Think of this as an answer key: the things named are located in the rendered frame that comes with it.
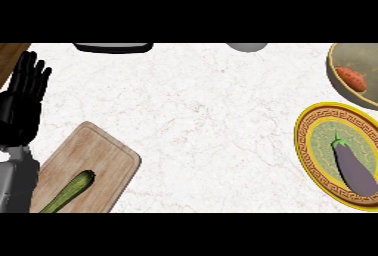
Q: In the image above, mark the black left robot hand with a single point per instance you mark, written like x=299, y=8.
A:
x=23, y=96

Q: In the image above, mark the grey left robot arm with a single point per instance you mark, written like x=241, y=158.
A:
x=15, y=180

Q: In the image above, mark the yellow patterned plate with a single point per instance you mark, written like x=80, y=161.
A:
x=320, y=153

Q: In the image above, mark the olive green bowl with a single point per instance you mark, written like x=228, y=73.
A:
x=362, y=60

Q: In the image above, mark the brown wooden board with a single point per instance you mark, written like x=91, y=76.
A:
x=10, y=56

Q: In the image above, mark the wooden cutting board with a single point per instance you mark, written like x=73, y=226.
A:
x=94, y=160

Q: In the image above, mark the green zucchini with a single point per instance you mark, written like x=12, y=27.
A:
x=72, y=191

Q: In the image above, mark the grey rounded object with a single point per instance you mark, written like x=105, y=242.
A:
x=247, y=46

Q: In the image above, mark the purple eggplant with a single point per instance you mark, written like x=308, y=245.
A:
x=355, y=170

